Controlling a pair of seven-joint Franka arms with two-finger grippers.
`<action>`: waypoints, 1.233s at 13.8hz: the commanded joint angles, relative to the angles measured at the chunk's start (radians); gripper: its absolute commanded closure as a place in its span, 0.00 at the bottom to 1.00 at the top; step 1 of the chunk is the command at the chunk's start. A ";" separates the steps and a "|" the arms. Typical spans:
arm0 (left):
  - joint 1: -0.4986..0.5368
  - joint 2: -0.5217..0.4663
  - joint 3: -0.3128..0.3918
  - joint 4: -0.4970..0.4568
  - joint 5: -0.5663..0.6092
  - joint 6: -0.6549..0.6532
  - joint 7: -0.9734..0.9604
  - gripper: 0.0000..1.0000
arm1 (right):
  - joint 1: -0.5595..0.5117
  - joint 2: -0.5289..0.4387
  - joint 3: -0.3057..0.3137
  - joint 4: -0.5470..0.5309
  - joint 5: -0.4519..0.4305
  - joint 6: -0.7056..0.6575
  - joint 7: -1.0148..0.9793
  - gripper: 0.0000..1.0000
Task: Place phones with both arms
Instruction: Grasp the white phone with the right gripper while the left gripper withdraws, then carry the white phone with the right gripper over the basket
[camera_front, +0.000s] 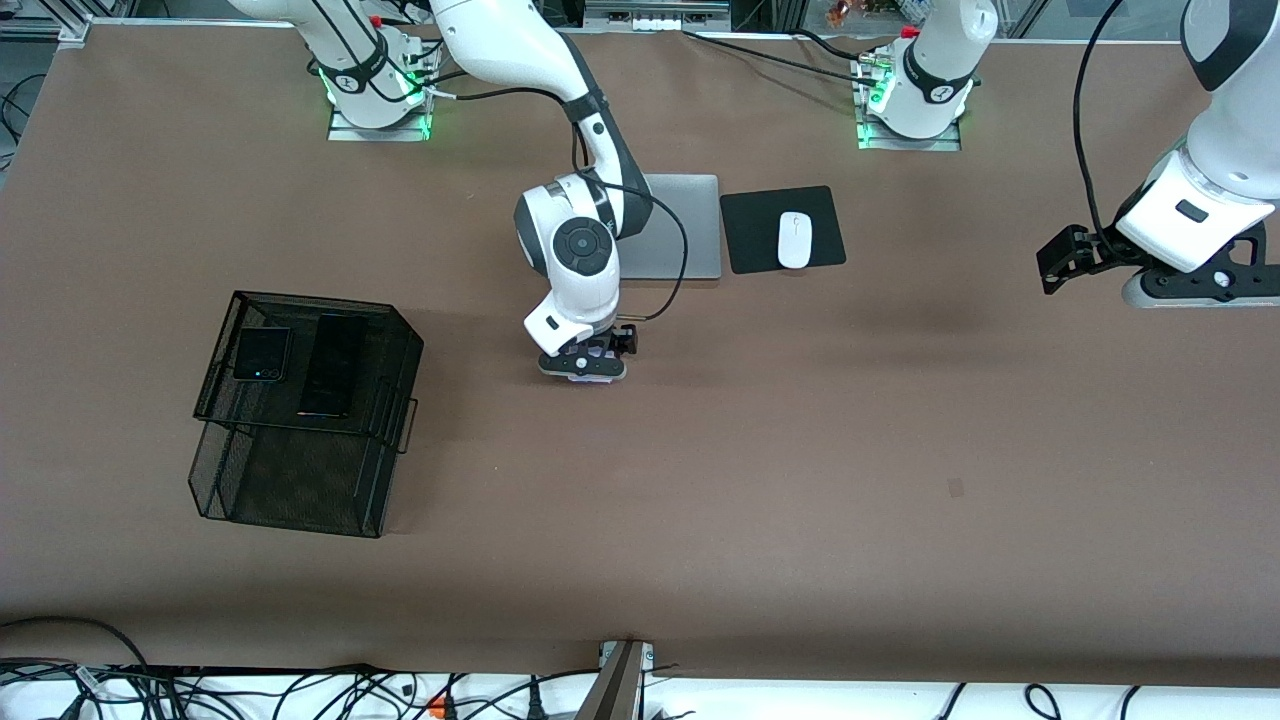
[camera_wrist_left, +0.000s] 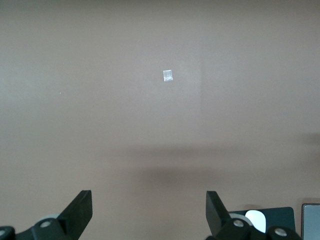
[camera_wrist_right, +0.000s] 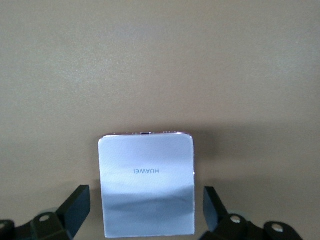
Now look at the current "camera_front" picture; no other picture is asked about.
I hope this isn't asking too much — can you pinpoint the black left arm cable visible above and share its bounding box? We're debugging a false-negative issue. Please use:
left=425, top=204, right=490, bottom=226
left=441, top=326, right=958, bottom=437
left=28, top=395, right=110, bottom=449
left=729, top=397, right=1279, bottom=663
left=1072, top=0, right=1131, bottom=263

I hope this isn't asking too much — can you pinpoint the long black smartphone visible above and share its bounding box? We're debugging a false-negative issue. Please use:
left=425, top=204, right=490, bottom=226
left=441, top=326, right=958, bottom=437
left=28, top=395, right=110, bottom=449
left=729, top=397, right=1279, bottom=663
left=298, top=313, right=368, bottom=420

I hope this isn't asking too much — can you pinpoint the white power strip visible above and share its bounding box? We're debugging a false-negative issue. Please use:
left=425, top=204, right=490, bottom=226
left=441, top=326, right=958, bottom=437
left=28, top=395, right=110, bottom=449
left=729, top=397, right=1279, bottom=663
left=585, top=3, right=731, bottom=31

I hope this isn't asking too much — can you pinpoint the black two-tier mesh tray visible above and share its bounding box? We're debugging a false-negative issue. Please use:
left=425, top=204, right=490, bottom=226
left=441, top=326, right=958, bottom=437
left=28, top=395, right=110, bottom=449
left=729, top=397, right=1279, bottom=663
left=188, top=290, right=425, bottom=539

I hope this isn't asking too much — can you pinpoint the silver closed laptop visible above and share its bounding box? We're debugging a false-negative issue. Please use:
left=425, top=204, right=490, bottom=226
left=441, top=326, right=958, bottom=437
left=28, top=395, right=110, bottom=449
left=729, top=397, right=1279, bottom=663
left=615, top=174, right=723, bottom=281

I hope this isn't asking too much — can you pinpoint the white computer mouse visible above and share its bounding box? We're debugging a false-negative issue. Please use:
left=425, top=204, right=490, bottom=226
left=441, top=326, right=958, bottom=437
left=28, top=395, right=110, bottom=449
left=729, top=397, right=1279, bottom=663
left=778, top=211, right=813, bottom=270

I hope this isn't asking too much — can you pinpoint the small black flip phone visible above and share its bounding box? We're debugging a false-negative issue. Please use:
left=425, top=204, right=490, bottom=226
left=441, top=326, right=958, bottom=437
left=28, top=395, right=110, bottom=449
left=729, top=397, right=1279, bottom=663
left=231, top=326, right=293, bottom=384

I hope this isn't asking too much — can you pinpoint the black mouse pad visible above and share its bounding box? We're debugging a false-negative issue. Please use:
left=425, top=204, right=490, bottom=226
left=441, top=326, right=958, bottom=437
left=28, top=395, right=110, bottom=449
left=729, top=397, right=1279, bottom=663
left=720, top=185, right=848, bottom=275

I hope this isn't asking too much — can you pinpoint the black looped floor cable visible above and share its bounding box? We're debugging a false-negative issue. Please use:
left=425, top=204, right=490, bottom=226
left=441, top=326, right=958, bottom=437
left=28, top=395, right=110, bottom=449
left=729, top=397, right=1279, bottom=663
left=0, top=617, right=151, bottom=673

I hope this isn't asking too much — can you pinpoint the black cable on table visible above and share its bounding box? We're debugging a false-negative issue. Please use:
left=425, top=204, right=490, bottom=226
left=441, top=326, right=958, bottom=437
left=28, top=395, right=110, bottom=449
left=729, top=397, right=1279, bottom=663
left=683, top=30, right=881, bottom=86

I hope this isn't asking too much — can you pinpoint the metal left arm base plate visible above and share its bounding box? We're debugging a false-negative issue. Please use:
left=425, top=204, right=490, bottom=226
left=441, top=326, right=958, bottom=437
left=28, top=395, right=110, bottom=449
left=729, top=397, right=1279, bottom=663
left=858, top=110, right=963, bottom=153

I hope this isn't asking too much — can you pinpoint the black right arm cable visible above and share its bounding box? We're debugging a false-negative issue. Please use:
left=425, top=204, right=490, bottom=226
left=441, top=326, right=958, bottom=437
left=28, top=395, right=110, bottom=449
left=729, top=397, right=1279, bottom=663
left=330, top=0, right=691, bottom=323

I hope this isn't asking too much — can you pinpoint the grey metal camera mount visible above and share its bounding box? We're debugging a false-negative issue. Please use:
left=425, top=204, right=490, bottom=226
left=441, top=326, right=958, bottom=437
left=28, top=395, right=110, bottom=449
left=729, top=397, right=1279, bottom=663
left=575, top=640, right=656, bottom=720

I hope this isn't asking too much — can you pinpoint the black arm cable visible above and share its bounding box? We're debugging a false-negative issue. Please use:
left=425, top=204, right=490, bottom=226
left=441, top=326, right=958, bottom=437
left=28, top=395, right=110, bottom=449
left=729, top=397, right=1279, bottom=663
left=330, top=0, right=691, bottom=323
left=1072, top=0, right=1131, bottom=263

